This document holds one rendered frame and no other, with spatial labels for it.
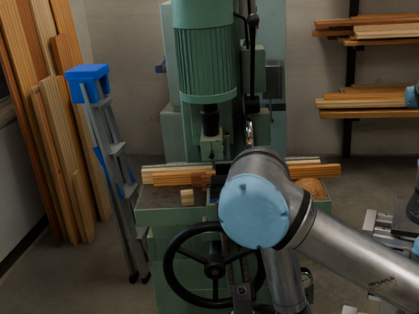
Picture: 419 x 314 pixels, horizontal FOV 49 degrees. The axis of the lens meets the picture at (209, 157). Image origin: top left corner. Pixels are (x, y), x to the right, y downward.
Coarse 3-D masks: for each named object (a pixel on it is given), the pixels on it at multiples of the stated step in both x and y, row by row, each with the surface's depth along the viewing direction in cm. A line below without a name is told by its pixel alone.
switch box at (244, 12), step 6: (240, 0) 156; (246, 0) 156; (252, 0) 156; (240, 6) 157; (246, 6) 156; (252, 6) 156; (240, 12) 157; (246, 12) 157; (252, 12) 157; (240, 18) 158; (246, 18) 158; (240, 24) 159; (240, 30) 160; (240, 36) 161
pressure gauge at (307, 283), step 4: (304, 268) 142; (304, 272) 140; (308, 272) 140; (304, 276) 140; (308, 276) 140; (304, 280) 141; (308, 280) 141; (312, 280) 141; (304, 284) 142; (308, 284) 142
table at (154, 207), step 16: (144, 192) 150; (160, 192) 150; (176, 192) 149; (144, 208) 140; (160, 208) 140; (176, 208) 139; (192, 208) 139; (320, 208) 138; (144, 224) 142; (160, 224) 142; (176, 224) 141; (208, 240) 132
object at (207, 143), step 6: (222, 126) 154; (222, 132) 149; (204, 138) 144; (210, 138) 144; (216, 138) 143; (222, 138) 144; (204, 144) 143; (210, 144) 143; (216, 144) 143; (222, 144) 143; (204, 150) 144; (216, 150) 144; (222, 150) 144; (204, 156) 144; (216, 156) 144; (222, 156) 144
